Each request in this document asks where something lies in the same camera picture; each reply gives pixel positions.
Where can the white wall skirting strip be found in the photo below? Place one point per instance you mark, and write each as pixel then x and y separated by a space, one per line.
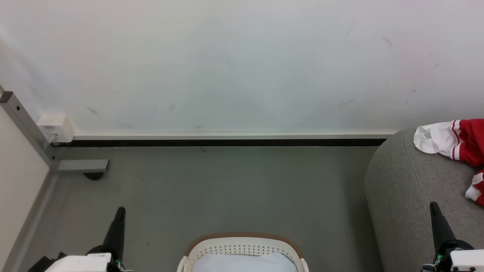
pixel 234 135

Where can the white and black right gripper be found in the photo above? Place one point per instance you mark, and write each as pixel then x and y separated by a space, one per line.
pixel 463 260

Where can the cream partition panel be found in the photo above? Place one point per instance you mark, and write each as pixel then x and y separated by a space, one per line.
pixel 17 185

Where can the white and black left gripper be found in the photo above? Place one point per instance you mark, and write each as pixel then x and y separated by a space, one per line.
pixel 81 262

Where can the black skirting strip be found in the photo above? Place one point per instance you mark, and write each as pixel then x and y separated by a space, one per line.
pixel 223 142

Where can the grey metal foot bracket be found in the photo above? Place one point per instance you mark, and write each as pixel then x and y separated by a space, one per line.
pixel 82 165

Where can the pale blue cloth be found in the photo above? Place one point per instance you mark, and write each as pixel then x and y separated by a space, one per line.
pixel 244 263

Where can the red and white jersey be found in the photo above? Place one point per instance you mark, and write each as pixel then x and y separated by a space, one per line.
pixel 470 139

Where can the black round frame foot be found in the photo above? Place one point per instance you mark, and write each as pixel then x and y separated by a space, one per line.
pixel 93 175

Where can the white laundry basket brown rim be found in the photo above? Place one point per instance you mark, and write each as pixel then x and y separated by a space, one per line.
pixel 242 243

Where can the grey fabric sofa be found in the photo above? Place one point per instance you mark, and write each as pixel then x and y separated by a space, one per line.
pixel 408 181

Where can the white wall socket box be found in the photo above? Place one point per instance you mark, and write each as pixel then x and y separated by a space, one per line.
pixel 56 126

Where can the grey metal frame post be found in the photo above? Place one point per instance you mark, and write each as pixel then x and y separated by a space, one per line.
pixel 26 124

